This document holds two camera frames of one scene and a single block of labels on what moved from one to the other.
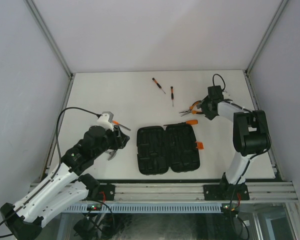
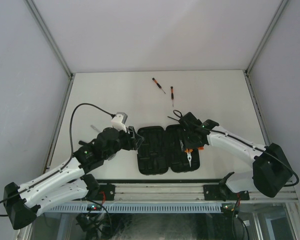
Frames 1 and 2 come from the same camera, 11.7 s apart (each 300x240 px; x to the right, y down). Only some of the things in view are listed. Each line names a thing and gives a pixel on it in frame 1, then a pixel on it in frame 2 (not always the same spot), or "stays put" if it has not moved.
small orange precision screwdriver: [158, 85] stays put
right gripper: [210, 115] -> [187, 145]
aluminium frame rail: [194, 193] stays put
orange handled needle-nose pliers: [190, 110] -> [188, 151]
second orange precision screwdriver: [172, 94] stays put
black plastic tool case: [159, 149] stays put
